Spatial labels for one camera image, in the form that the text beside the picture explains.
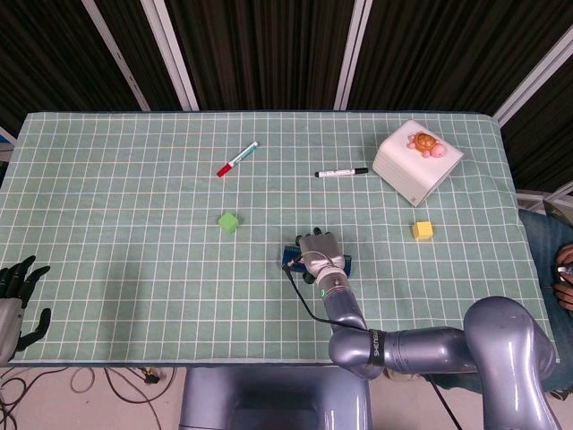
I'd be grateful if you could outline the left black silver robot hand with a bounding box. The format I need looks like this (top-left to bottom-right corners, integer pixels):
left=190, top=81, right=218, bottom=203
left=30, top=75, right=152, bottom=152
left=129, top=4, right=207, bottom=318
left=0, top=254, right=52, bottom=366

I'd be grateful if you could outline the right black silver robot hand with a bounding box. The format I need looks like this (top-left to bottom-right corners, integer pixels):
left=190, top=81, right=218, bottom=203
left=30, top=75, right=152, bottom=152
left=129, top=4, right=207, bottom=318
left=293, top=227, right=346, bottom=285

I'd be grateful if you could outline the blue glasses case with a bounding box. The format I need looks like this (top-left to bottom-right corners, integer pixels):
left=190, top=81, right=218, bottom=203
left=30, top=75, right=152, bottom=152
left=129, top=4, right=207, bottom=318
left=280, top=244, right=355, bottom=277

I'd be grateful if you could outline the white ribbed box device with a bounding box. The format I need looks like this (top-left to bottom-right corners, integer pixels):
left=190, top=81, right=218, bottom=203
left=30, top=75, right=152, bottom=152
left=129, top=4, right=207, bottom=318
left=372, top=119, right=465, bottom=208

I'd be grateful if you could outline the bystander hand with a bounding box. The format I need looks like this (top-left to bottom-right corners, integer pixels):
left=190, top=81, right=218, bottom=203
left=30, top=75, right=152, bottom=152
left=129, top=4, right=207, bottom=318
left=554, top=244, right=573, bottom=270
left=554, top=281, right=573, bottom=311

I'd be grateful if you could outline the black-capped whiteboard marker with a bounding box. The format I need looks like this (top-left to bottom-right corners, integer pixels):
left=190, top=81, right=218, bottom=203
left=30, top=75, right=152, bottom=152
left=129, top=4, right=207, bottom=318
left=313, top=167, right=370, bottom=179

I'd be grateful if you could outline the green cube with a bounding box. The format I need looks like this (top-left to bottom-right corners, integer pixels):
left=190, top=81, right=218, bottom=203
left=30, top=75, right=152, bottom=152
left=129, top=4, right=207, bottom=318
left=217, top=211, right=241, bottom=235

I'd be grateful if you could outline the yellow cube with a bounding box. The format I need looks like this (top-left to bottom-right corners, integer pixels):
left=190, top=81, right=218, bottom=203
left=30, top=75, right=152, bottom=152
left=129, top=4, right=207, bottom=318
left=411, top=219, right=434, bottom=242

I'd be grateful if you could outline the red-capped whiteboard marker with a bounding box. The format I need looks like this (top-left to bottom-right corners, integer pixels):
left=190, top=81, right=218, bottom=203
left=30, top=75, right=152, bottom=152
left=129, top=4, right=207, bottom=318
left=216, top=141, right=260, bottom=179

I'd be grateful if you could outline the green checkered tablecloth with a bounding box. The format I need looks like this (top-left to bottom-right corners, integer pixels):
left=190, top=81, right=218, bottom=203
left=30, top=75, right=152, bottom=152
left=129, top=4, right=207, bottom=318
left=0, top=111, right=561, bottom=365

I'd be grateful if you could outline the orange pink turtle toy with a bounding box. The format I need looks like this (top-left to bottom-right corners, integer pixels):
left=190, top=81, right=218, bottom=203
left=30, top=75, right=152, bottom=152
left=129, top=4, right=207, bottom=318
left=405, top=131, right=447, bottom=159

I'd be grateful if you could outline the blue-grey robot torso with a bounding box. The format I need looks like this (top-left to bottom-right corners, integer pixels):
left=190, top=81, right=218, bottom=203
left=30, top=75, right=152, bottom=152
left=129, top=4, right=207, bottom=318
left=178, top=365, right=373, bottom=430

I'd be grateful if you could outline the blue white edge object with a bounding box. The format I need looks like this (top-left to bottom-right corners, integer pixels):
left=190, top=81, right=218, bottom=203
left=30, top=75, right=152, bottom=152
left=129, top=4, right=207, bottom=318
left=0, top=126, right=18, bottom=156

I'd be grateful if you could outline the bystander blue jeans leg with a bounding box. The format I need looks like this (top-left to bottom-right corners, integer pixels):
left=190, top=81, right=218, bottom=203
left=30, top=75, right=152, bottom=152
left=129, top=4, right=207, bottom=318
left=429, top=210, right=573, bottom=400

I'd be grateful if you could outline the black hand cable with plug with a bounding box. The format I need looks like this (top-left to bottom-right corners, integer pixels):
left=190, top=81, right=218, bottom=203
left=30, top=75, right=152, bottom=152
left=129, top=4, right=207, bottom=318
left=281, top=253, right=463, bottom=430

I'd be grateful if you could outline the grey floor cable loop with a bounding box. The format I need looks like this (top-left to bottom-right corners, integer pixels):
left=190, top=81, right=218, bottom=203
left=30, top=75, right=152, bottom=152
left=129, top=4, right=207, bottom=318
left=70, top=366, right=98, bottom=395

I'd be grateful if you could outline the black floor cable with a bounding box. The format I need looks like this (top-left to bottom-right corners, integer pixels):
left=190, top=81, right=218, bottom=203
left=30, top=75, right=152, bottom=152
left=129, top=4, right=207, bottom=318
left=105, top=366, right=178, bottom=405

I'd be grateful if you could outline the white partition post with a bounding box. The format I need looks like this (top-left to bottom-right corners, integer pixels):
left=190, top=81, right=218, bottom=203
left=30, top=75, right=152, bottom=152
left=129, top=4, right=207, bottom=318
left=333, top=0, right=373, bottom=111
left=81, top=0, right=151, bottom=112
left=140, top=0, right=201, bottom=112
left=494, top=34, right=573, bottom=129

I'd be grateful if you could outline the grey metal frame base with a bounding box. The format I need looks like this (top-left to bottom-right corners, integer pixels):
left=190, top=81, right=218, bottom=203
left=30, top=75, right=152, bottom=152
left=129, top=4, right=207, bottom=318
left=517, top=187, right=573, bottom=211

